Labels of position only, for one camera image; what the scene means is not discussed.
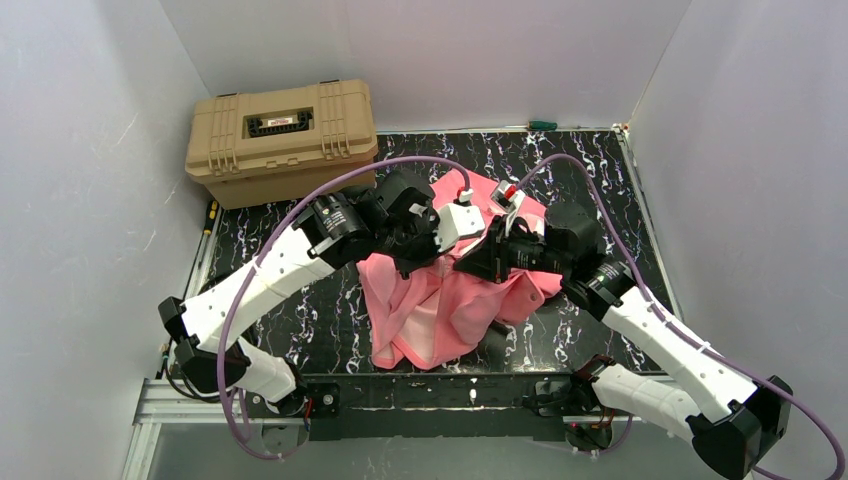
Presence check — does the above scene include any pink zip-up jacket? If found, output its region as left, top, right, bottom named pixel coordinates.
left=357, top=168, right=563, bottom=372

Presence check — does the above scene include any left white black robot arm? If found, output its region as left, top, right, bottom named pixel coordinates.
left=158, top=169, right=473, bottom=403

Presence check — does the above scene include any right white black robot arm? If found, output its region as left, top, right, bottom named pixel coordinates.
left=454, top=203, right=790, bottom=479

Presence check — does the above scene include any tan plastic tool case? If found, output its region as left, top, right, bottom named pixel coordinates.
left=185, top=79, right=378, bottom=210

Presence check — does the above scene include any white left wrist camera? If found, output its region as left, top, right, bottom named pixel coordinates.
left=434, top=188, right=486, bottom=254

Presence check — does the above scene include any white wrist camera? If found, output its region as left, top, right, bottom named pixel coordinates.
left=434, top=188, right=486, bottom=254
left=490, top=180, right=526, bottom=237

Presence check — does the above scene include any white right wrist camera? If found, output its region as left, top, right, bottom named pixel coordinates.
left=490, top=180, right=526, bottom=237

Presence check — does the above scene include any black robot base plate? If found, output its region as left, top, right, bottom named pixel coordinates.
left=241, top=372, right=637, bottom=444

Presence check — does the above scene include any yellow black handled screwdriver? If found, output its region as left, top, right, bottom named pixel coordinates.
left=202, top=200, right=220, bottom=236

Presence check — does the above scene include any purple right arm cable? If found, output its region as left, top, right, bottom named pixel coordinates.
left=515, top=153, right=848, bottom=480

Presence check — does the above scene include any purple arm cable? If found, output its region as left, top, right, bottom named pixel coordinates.
left=217, top=156, right=473, bottom=462
left=515, top=153, right=848, bottom=480

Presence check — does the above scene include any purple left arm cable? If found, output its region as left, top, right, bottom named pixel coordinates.
left=217, top=156, right=473, bottom=462

